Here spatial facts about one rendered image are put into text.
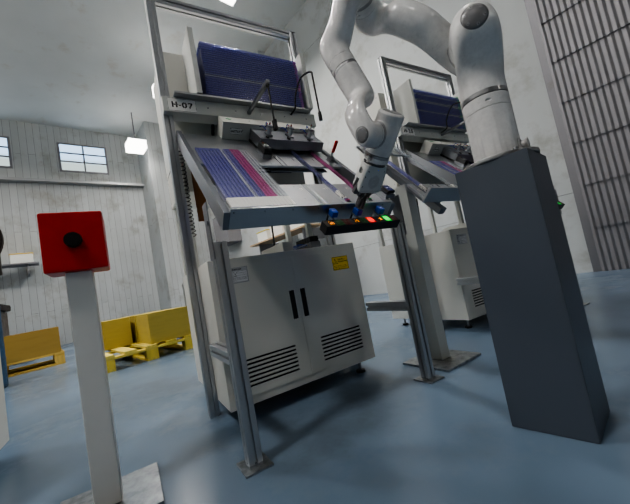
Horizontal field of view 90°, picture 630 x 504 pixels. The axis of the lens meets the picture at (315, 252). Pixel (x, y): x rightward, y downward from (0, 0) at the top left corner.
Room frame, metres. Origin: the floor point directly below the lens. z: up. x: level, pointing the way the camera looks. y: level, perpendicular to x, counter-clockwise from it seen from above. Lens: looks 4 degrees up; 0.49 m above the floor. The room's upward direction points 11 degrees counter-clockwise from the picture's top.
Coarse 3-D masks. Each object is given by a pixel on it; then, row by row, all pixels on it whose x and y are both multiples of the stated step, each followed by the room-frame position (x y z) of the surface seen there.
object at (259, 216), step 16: (240, 208) 0.93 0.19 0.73; (256, 208) 0.95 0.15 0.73; (272, 208) 0.98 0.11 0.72; (288, 208) 1.02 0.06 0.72; (304, 208) 1.05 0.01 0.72; (320, 208) 1.09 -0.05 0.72; (336, 208) 1.13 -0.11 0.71; (352, 208) 1.17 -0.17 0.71; (368, 208) 1.21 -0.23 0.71; (384, 208) 1.26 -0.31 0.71; (240, 224) 0.96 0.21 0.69; (256, 224) 0.99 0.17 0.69; (272, 224) 1.03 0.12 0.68; (288, 224) 1.06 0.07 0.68
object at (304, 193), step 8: (304, 184) 1.23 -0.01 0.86; (312, 184) 1.25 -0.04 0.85; (320, 184) 1.27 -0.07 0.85; (336, 184) 1.31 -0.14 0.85; (344, 184) 1.33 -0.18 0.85; (288, 192) 1.14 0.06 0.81; (296, 192) 1.16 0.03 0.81; (304, 192) 1.18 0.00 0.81; (312, 192) 1.19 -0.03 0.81; (320, 192) 1.21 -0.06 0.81; (328, 192) 1.23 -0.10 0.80; (344, 192) 1.27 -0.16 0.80; (352, 192) 1.29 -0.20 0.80; (224, 200) 0.99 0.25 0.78; (296, 200) 1.11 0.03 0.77; (304, 200) 1.12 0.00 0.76; (312, 200) 1.14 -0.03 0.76; (320, 200) 1.16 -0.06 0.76; (328, 200) 1.17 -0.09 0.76; (336, 200) 1.19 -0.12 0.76; (344, 200) 1.19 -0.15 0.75; (352, 200) 1.22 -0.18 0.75; (368, 200) 1.24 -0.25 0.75; (376, 200) 1.28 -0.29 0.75
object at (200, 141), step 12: (192, 144) 1.28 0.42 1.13; (204, 144) 1.31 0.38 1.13; (216, 144) 1.35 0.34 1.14; (228, 144) 1.38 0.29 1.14; (240, 144) 1.42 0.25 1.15; (276, 156) 1.41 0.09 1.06; (288, 156) 1.44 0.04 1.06; (300, 156) 1.48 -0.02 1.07; (312, 156) 1.52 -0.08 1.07; (324, 156) 1.57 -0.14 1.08; (276, 168) 1.40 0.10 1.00; (288, 168) 1.44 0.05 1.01; (300, 168) 1.47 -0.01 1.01; (324, 168) 1.46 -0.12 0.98; (336, 168) 1.49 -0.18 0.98
